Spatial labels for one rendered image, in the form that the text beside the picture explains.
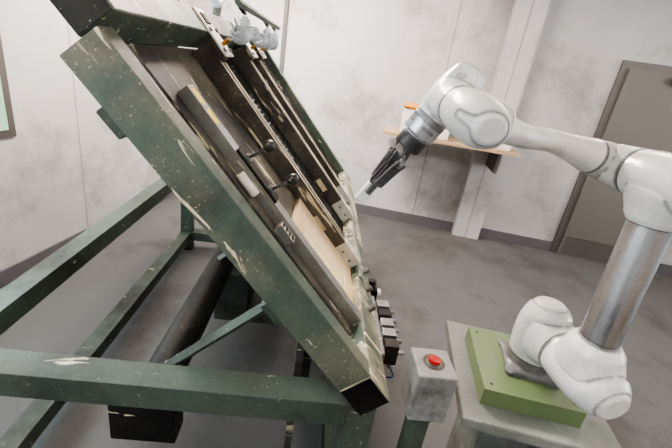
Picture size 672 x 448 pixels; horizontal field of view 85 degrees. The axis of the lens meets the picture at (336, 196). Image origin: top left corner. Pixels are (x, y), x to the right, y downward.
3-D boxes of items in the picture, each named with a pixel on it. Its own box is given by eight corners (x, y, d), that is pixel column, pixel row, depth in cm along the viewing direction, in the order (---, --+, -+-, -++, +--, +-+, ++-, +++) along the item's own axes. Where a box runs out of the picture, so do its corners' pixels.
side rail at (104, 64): (338, 391, 109) (370, 376, 107) (57, 55, 76) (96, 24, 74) (338, 375, 115) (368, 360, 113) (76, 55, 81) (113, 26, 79)
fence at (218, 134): (351, 325, 131) (360, 320, 131) (175, 93, 103) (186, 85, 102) (350, 316, 136) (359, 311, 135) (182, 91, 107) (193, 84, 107)
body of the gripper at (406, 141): (402, 122, 99) (380, 149, 102) (408, 131, 91) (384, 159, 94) (422, 139, 101) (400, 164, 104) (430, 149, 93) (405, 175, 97)
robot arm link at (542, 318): (536, 336, 142) (555, 288, 135) (571, 373, 125) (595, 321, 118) (499, 335, 139) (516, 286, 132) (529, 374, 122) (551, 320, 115)
